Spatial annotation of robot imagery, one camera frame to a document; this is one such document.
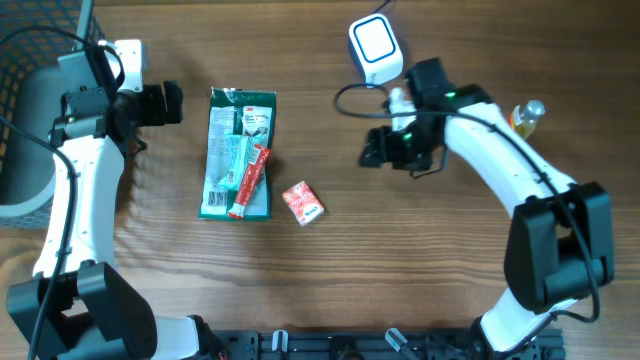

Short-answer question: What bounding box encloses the green white gloves packet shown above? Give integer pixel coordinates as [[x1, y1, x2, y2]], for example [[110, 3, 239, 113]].
[[198, 88, 277, 220]]

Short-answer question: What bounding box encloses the red sachet stick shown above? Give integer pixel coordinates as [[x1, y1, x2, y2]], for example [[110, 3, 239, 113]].
[[228, 144, 271, 219]]

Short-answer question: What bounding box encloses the yellow liquid bottle silver cap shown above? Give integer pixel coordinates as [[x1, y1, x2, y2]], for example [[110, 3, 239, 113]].
[[508, 100, 546, 139]]

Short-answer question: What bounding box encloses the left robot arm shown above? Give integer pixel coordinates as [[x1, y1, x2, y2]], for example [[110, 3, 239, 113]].
[[7, 81, 228, 359]]

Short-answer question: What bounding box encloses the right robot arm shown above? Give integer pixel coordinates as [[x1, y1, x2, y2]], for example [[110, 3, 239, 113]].
[[359, 58, 614, 359]]

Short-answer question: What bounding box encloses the white barcode scanner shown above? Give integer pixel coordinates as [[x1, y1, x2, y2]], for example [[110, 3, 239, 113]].
[[348, 13, 404, 85]]

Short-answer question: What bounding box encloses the grey plastic mesh basket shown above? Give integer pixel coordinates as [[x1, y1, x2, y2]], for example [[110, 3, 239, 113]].
[[1, 0, 104, 229]]

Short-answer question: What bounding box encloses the black right camera cable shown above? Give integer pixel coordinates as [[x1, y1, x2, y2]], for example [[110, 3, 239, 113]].
[[333, 82, 601, 360]]

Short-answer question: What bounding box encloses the black camera cable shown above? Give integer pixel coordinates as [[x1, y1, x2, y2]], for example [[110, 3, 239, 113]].
[[333, 82, 601, 360], [0, 23, 126, 360]]

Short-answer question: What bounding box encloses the black left camera cable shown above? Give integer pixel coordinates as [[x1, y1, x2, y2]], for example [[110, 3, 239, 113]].
[[0, 23, 126, 360]]

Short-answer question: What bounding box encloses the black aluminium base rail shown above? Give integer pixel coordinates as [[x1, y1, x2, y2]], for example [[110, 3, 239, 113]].
[[214, 327, 566, 360]]

